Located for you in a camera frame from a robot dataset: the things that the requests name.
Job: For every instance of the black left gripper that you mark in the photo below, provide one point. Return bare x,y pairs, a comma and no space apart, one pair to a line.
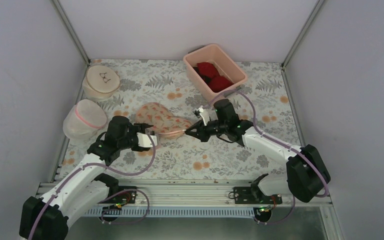
139,126

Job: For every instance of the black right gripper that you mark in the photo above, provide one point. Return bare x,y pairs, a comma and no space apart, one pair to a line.
201,135

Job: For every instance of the floral peach mesh laundry bag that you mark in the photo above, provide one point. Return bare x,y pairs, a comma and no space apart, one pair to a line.
163,122

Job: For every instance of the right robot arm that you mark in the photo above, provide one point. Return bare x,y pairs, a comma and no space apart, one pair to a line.
306,173

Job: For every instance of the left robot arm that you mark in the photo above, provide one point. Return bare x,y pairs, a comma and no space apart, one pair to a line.
50,216

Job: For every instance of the white pink-trimmed mesh laundry bag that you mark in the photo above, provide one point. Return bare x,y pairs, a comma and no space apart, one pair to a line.
84,120

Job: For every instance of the beige round mesh laundry bag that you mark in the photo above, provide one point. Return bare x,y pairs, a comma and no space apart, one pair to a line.
100,82

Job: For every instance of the red bra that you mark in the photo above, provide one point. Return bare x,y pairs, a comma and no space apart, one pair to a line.
211,76

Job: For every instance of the pink plastic bin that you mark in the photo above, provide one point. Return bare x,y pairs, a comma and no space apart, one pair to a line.
213,53

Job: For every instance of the floral patterned table mat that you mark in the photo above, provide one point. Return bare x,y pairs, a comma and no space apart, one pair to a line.
186,158

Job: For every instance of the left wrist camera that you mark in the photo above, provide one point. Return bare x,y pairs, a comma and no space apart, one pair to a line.
147,140

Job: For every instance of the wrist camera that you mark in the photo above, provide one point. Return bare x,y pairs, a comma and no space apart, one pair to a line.
147,140
202,114

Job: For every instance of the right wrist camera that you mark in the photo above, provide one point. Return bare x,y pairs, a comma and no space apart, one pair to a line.
202,114

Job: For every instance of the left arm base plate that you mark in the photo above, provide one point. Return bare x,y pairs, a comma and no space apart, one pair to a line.
123,195

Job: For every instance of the aluminium front rail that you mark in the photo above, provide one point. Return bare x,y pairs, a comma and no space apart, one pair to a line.
197,193

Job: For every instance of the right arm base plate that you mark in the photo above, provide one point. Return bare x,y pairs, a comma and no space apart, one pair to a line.
246,195

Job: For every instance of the aluminium frame post right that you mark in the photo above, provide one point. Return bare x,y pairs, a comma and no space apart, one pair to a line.
308,23

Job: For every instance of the aluminium frame post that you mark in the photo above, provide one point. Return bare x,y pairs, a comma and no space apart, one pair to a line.
308,23
71,31

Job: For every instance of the aluminium frame post left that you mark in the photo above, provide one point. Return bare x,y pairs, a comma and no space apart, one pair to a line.
71,31

